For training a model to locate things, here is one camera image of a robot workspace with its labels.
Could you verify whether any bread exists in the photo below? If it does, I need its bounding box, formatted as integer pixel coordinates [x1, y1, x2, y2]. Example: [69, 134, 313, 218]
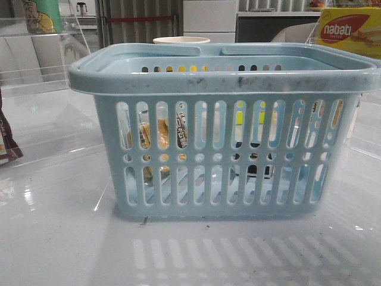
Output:
[117, 102, 188, 187]

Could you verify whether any dark tissue pack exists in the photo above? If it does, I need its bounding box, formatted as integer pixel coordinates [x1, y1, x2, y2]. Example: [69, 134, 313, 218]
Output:
[232, 142, 275, 179]

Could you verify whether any light blue plastic basket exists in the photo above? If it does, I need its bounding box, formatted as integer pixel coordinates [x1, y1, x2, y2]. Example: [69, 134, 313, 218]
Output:
[68, 43, 380, 218]

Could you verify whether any white paper cup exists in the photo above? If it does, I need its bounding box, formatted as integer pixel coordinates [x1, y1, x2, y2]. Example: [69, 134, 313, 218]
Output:
[153, 36, 210, 44]

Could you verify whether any white drawer cabinet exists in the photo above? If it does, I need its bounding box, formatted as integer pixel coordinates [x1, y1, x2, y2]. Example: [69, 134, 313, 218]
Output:
[183, 1, 238, 43]

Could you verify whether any clear acrylic display shelf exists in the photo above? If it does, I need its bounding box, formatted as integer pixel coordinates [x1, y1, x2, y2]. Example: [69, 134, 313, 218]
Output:
[1, 16, 100, 169]

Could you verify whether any clear acrylic stand right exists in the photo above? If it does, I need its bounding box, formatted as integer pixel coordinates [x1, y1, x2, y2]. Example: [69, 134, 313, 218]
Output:
[303, 22, 381, 158]

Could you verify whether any brown snack packet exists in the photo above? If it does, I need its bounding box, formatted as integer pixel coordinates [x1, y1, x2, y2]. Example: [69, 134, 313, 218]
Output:
[1, 97, 23, 166]

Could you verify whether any green yellow cartoon can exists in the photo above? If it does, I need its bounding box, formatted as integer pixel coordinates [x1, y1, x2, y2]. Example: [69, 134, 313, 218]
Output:
[22, 0, 63, 34]

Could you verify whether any yellow nabati wafer box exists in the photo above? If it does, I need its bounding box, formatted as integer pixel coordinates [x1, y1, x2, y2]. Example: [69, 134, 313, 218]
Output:
[313, 7, 380, 59]

